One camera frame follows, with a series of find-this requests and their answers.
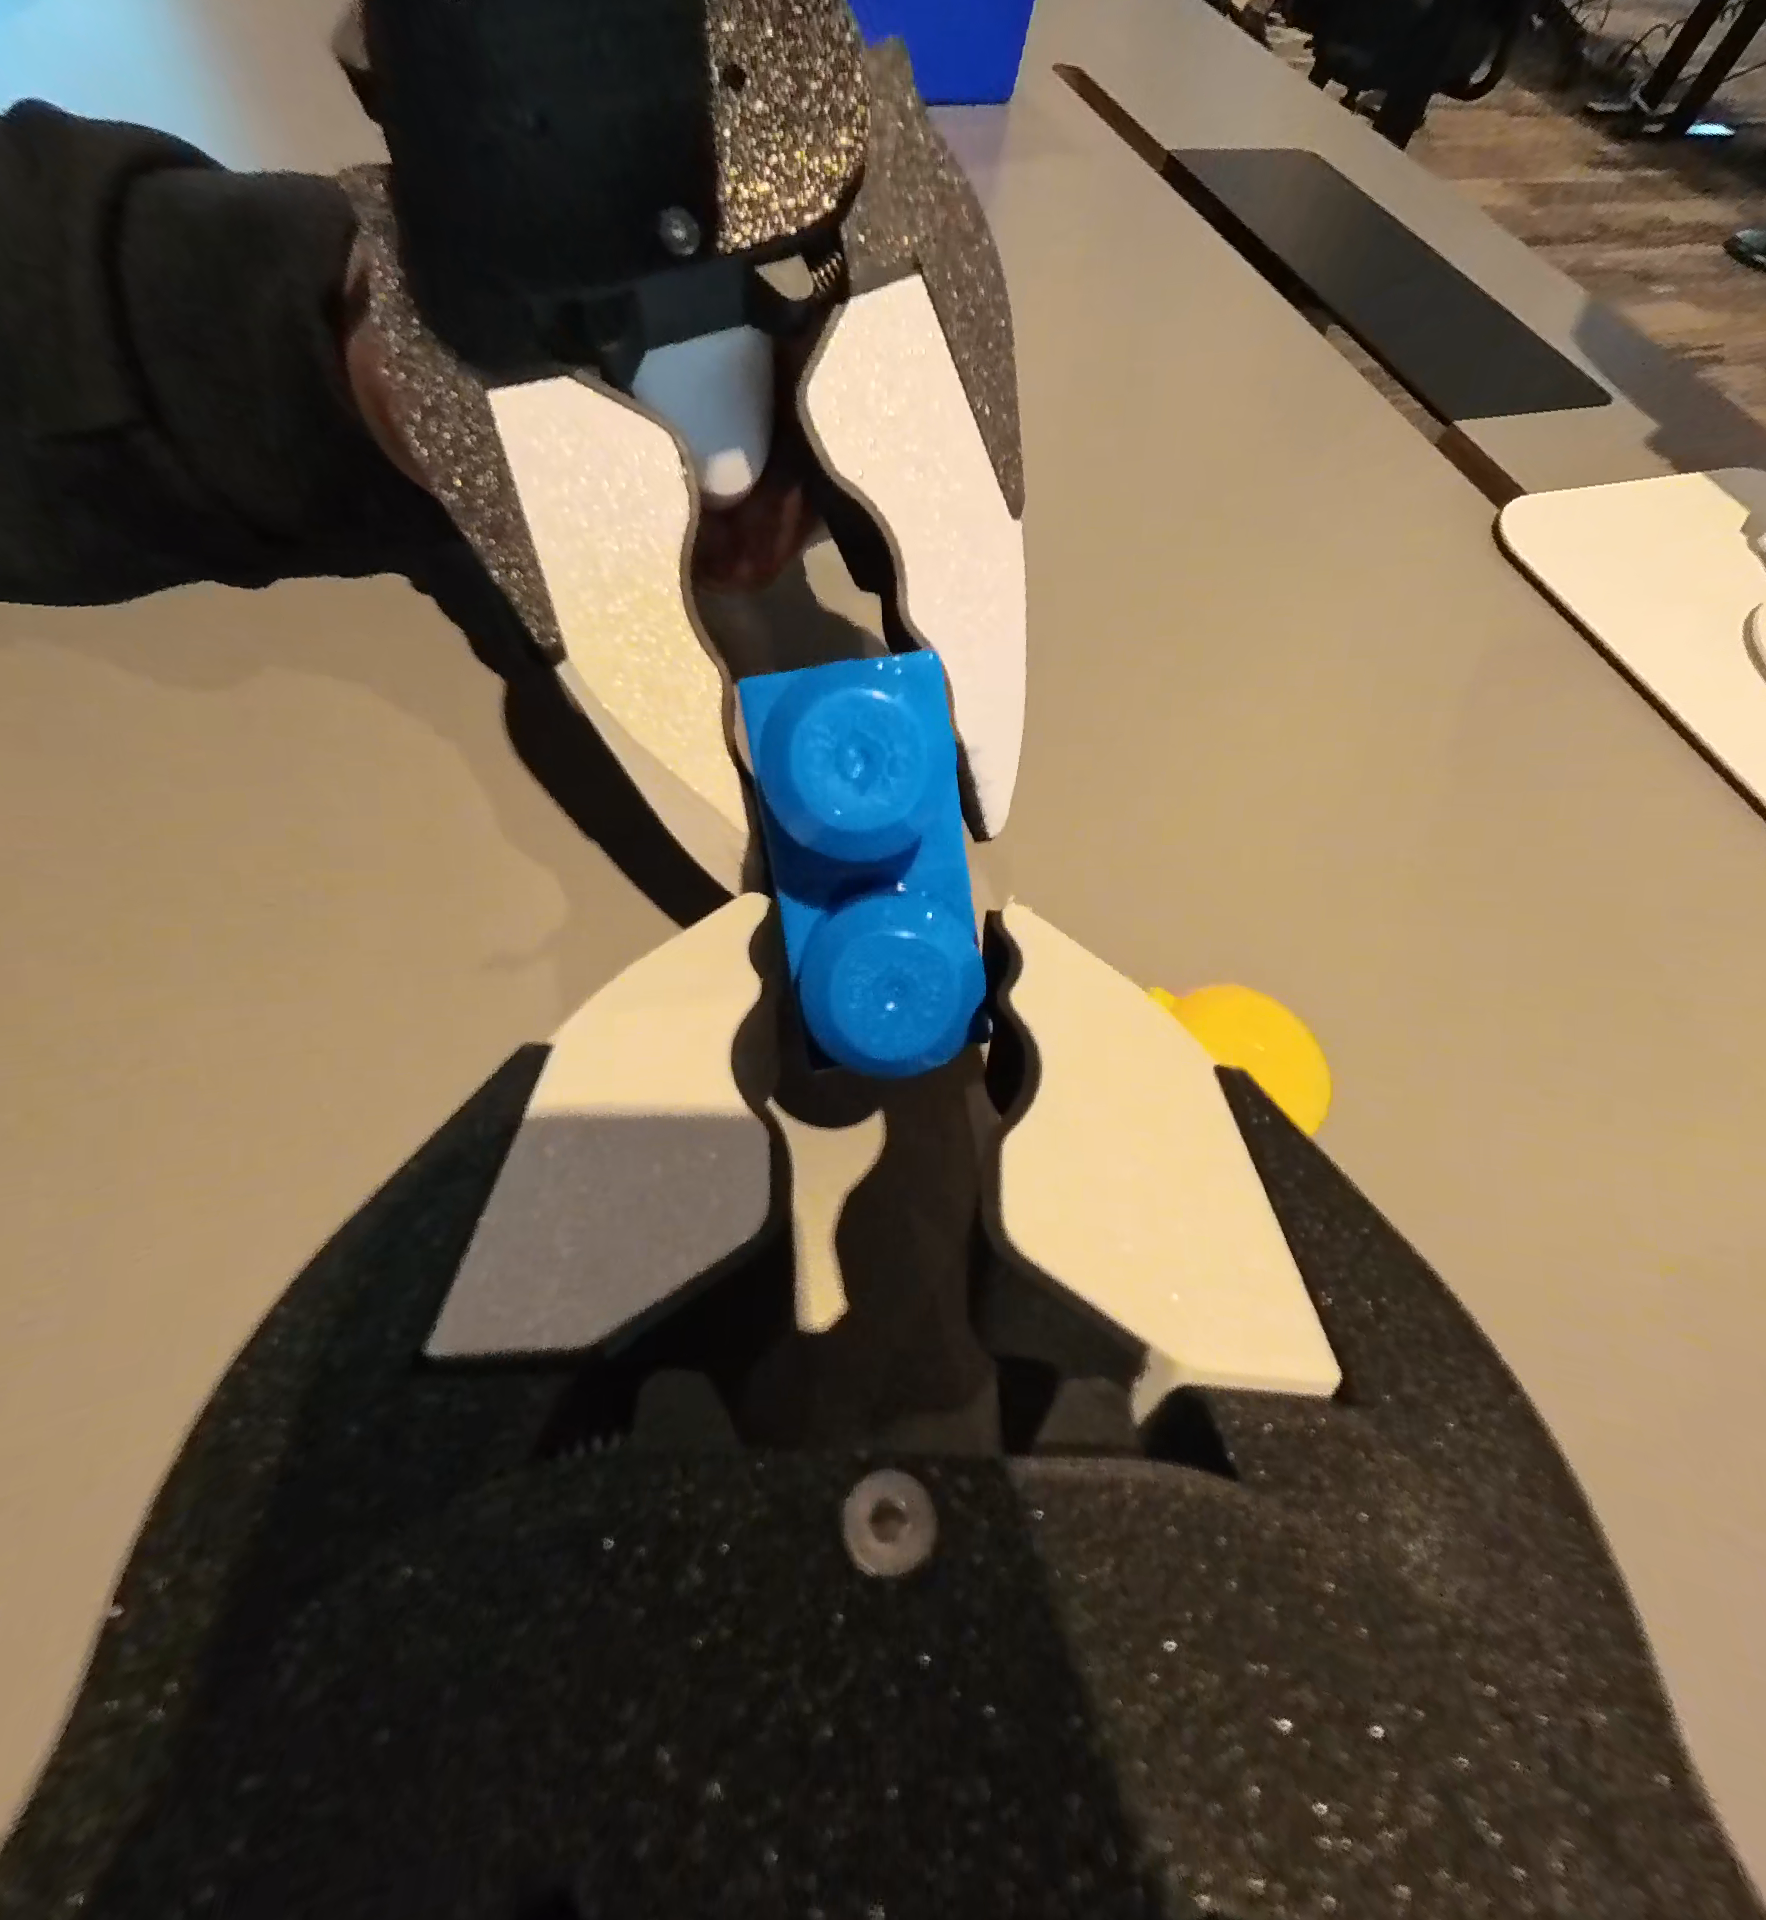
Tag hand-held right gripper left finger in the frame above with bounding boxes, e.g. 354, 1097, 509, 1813
420, 892, 798, 1362

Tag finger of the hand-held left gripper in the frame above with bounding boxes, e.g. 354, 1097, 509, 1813
489, 374, 764, 894
799, 274, 1035, 844

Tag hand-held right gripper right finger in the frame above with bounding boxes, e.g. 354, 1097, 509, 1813
980, 898, 1345, 1429

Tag yellow mega block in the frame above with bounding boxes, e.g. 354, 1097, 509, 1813
1146, 980, 1336, 1138

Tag blue mega block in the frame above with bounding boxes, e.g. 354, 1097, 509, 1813
737, 645, 995, 1083

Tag person's left hand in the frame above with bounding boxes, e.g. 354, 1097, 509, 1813
344, 297, 446, 488

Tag blue plastic bin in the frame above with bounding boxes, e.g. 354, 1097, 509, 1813
848, 0, 1039, 107

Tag black desk cover plate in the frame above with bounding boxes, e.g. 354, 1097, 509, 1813
1166, 145, 1616, 427

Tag white desk stand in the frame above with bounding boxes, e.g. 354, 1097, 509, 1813
1495, 453, 1766, 896

